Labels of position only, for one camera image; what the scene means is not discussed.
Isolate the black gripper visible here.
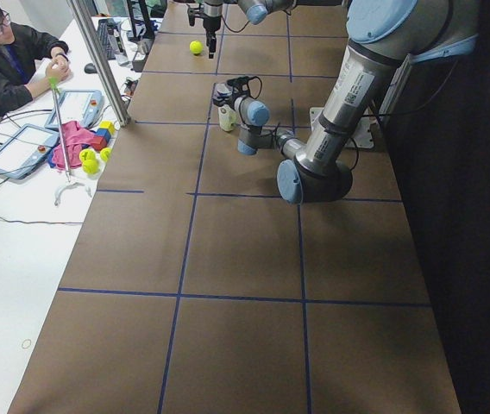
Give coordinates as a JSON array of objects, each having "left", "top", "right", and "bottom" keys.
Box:
[
  {"left": 212, "top": 85, "right": 249, "bottom": 125},
  {"left": 187, "top": 0, "right": 223, "bottom": 59}
]

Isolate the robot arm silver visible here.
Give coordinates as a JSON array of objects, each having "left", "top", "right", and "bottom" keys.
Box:
[
  {"left": 212, "top": 1, "right": 480, "bottom": 204},
  {"left": 183, "top": 0, "right": 350, "bottom": 59}
]

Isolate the spare yellow tennis ball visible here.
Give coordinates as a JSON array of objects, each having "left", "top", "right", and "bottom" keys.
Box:
[{"left": 82, "top": 159, "right": 99, "bottom": 175}]

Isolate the black keyboard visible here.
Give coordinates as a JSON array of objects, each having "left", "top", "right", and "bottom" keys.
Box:
[{"left": 96, "top": 18, "right": 115, "bottom": 60}]

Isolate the black computer mouse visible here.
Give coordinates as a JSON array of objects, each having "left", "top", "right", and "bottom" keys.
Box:
[{"left": 84, "top": 63, "right": 97, "bottom": 74}]

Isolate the yellow cube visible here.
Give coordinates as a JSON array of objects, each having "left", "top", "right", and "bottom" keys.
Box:
[{"left": 97, "top": 120, "right": 116, "bottom": 136}]

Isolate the blue cube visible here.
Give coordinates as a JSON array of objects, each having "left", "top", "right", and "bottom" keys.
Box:
[{"left": 96, "top": 129, "right": 111, "bottom": 141}]

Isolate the red cube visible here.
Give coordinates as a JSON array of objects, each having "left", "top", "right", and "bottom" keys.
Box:
[{"left": 89, "top": 135, "right": 109, "bottom": 151}]

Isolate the teach pendant far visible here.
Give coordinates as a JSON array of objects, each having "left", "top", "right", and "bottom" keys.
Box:
[{"left": 53, "top": 90, "right": 104, "bottom": 128}]

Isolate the teach pendant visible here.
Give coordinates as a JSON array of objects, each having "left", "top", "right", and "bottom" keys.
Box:
[
  {"left": 0, "top": 124, "right": 59, "bottom": 179},
  {"left": 53, "top": 90, "right": 104, "bottom": 128}
]

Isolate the pink cloth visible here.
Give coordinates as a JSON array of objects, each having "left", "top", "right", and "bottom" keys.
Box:
[{"left": 47, "top": 121, "right": 95, "bottom": 170}]

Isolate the reacher grabber tool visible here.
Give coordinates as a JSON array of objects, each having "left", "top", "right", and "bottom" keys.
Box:
[{"left": 47, "top": 77, "right": 92, "bottom": 207}]

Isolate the seated person black jacket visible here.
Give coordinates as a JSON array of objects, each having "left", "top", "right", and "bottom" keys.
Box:
[{"left": 0, "top": 7, "right": 71, "bottom": 116}]

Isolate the teach pendant near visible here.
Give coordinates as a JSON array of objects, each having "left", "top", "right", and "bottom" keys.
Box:
[{"left": 0, "top": 124, "right": 59, "bottom": 179}]

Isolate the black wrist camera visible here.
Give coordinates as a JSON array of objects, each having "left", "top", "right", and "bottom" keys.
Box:
[{"left": 226, "top": 76, "right": 254, "bottom": 95}]

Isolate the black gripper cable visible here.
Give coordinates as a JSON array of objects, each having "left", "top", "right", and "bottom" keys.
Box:
[{"left": 226, "top": 75, "right": 263, "bottom": 101}]

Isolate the aluminium frame post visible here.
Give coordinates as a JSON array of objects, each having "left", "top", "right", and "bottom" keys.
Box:
[{"left": 67, "top": 0, "right": 131, "bottom": 127}]

